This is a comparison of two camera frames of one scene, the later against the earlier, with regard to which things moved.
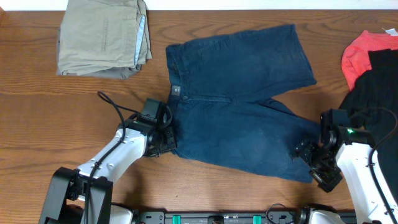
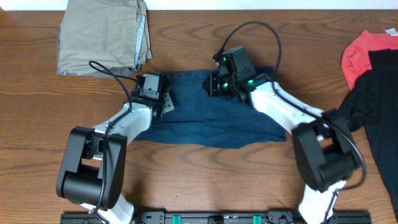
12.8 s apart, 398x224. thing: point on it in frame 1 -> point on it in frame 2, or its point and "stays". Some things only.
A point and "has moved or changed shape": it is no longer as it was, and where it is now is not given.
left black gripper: x=170 y=133 -> x=169 y=105
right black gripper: x=326 y=180 -> x=212 y=88
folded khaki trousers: x=103 y=38 stays
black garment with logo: x=378 y=88 stays
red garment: x=355 y=56 stays
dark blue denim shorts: x=222 y=90 has moved or changed shape
